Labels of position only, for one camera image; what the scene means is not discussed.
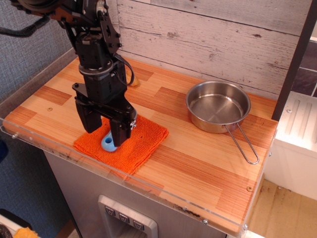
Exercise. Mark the yellow object bottom left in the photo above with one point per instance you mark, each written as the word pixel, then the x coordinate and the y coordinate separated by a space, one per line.
pixel 25 233

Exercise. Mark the yellow toy dough piece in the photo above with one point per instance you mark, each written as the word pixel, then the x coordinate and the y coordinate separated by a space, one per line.
pixel 131 79

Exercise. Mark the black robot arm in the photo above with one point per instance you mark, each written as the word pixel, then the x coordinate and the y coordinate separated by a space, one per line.
pixel 95 41

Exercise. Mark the silver dispenser button panel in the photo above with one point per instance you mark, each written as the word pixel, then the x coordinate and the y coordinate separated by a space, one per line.
pixel 121 221

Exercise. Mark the orange knitted rag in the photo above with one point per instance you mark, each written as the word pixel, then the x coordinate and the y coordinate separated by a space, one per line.
pixel 133 153

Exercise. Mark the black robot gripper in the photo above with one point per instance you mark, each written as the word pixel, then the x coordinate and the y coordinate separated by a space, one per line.
pixel 103 95

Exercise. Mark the steel pan with wire handle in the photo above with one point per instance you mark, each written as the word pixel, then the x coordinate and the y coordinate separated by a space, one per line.
pixel 220 107

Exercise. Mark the blue handled grey spoon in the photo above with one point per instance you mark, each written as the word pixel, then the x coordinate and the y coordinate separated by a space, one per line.
pixel 107 142

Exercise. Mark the dark grey right post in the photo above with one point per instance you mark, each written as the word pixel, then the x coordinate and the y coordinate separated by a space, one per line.
pixel 296 60

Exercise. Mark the grey toy fridge cabinet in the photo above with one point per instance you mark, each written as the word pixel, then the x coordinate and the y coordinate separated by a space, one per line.
pixel 82 181

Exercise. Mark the clear acrylic front guard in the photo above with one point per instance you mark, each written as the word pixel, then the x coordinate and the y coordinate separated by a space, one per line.
pixel 227 225

